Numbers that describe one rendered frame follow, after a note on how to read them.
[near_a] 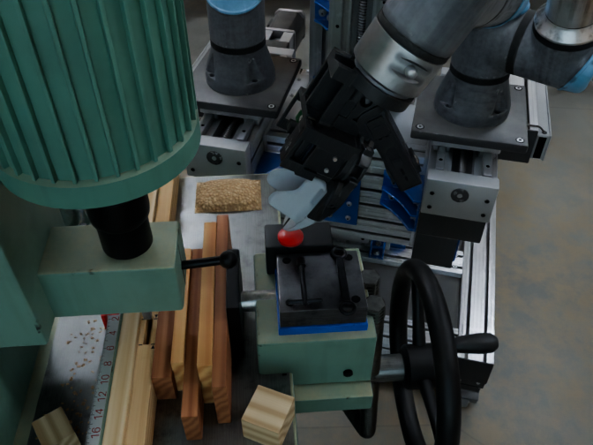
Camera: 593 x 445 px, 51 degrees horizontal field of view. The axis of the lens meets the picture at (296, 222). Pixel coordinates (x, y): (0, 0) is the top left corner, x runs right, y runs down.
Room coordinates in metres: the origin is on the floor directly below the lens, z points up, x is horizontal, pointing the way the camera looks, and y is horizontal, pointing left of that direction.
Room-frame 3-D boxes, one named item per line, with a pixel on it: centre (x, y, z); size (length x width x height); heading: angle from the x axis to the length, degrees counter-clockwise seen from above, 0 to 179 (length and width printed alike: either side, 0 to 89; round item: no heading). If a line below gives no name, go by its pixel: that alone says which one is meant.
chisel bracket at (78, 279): (0.44, 0.19, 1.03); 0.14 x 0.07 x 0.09; 94
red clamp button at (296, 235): (0.50, 0.01, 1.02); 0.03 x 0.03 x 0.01
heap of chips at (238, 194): (0.71, 0.10, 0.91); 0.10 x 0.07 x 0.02; 94
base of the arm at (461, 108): (1.08, -0.36, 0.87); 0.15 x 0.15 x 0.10
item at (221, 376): (0.46, 0.09, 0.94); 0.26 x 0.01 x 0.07; 4
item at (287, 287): (0.48, -0.02, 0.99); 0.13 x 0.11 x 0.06; 4
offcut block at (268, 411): (0.33, 0.03, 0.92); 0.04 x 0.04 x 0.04; 68
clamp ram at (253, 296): (0.47, 0.04, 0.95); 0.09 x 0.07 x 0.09; 4
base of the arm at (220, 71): (1.20, 0.12, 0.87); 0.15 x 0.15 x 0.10
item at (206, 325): (0.47, 0.10, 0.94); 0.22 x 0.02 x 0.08; 4
